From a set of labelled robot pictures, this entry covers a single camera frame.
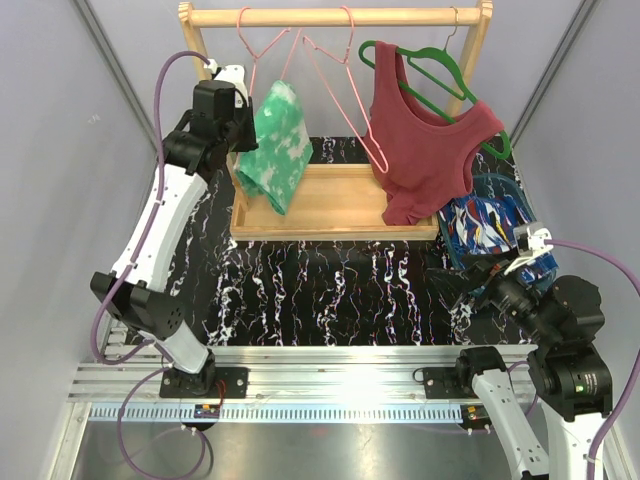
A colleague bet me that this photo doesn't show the maroon tank top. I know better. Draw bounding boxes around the maroon tank top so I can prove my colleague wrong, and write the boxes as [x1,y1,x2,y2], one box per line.
[362,41,503,226]

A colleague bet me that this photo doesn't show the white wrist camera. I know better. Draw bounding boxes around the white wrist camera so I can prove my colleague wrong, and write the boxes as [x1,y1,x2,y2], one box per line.
[206,58,249,109]
[505,222,553,275]

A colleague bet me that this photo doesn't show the teal transparent plastic basin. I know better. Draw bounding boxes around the teal transparent plastic basin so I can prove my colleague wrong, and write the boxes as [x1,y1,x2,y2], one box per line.
[435,172,556,302]

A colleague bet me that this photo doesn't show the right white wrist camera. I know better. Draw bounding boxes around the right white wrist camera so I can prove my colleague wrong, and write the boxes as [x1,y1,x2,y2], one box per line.
[505,222,553,275]

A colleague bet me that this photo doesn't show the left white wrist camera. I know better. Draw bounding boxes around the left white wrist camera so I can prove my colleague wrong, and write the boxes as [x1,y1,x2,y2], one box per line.
[206,58,249,109]

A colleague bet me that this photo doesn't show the green plastic hanger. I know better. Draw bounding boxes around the green plastic hanger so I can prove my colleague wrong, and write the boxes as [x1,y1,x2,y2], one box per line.
[357,19,512,160]

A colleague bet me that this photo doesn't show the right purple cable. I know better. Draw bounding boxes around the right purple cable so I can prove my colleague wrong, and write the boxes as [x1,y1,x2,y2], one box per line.
[544,238,640,480]

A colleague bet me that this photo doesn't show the green tie-dye trousers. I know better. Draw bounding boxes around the green tie-dye trousers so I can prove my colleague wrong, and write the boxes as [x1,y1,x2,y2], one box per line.
[234,80,313,215]

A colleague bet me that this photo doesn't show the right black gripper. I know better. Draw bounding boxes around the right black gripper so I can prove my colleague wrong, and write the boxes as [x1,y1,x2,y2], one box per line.
[427,243,558,345]

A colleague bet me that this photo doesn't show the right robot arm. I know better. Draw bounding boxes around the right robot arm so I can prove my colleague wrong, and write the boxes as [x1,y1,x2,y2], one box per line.
[412,251,613,479]

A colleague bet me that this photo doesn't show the blue red white trousers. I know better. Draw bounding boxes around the blue red white trousers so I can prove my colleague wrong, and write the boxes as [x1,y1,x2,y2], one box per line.
[439,194,533,269]

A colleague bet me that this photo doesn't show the aluminium mounting rail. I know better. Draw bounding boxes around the aluminium mounting rail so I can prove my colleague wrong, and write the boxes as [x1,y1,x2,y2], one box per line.
[67,342,571,425]

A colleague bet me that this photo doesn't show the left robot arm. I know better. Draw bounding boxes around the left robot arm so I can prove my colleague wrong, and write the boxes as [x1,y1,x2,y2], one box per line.
[90,79,257,397]

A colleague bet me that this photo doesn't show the wooden clothes rack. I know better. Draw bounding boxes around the wooden clothes rack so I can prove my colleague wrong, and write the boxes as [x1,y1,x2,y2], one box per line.
[178,1,493,241]

